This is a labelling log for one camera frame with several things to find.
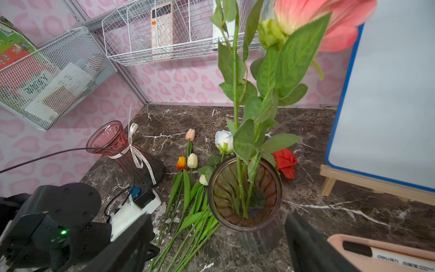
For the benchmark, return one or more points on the left red glass vase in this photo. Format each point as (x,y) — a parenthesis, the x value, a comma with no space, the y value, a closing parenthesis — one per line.
(111,140)

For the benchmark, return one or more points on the pink plastic tray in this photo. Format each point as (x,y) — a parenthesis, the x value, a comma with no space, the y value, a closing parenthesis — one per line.
(367,264)

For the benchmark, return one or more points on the red artificial rose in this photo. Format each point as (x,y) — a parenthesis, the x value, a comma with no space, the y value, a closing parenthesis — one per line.
(285,162)

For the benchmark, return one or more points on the orange artificial tulip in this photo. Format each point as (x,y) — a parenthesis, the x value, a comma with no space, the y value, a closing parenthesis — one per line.
(173,193)

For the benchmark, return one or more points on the red glass vase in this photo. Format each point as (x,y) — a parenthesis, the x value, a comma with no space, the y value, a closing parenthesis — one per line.
(111,140)
(249,209)

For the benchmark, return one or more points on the blue framed whiteboard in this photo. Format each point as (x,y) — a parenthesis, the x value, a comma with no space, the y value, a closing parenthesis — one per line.
(385,123)

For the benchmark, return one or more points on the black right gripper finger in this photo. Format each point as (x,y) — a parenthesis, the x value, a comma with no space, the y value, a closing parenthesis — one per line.
(310,251)

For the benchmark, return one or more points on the white paper booklet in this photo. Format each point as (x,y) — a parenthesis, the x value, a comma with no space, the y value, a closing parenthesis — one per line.
(60,93)

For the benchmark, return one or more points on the black white whiteboard marker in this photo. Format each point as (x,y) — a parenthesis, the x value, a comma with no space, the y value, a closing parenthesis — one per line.
(422,264)

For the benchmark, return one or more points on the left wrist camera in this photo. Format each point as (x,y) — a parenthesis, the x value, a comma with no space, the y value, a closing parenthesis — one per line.
(129,213)

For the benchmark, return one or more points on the right red glass vase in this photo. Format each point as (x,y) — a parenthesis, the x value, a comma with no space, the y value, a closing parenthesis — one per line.
(249,209)

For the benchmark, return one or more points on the wooden easel stand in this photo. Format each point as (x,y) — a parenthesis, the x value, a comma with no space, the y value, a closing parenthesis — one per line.
(333,175)

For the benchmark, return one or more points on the white mesh side basket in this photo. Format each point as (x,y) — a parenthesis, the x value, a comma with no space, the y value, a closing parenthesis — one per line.
(76,46)

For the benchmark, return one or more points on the white artificial tulip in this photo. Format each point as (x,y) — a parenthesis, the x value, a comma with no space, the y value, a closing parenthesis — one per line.
(198,216)
(189,191)

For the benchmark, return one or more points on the white artificial rose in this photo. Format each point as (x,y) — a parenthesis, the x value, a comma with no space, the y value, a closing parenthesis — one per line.
(231,63)
(224,143)

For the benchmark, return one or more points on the green red book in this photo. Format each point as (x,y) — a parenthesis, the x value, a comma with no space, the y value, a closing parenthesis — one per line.
(24,72)

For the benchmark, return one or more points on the pink artificial tulip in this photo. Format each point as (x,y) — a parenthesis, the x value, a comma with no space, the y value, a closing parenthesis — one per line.
(190,135)

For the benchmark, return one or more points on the white wire wall basket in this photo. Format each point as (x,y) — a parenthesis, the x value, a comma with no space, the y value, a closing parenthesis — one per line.
(143,32)

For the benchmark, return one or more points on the pink artificial rose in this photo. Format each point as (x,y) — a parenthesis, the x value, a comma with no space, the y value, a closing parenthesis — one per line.
(290,34)

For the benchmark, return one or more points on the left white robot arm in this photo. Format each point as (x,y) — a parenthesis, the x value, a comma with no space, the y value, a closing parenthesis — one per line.
(53,229)

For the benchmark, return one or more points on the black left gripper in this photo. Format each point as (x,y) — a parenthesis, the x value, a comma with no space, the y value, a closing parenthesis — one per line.
(128,253)

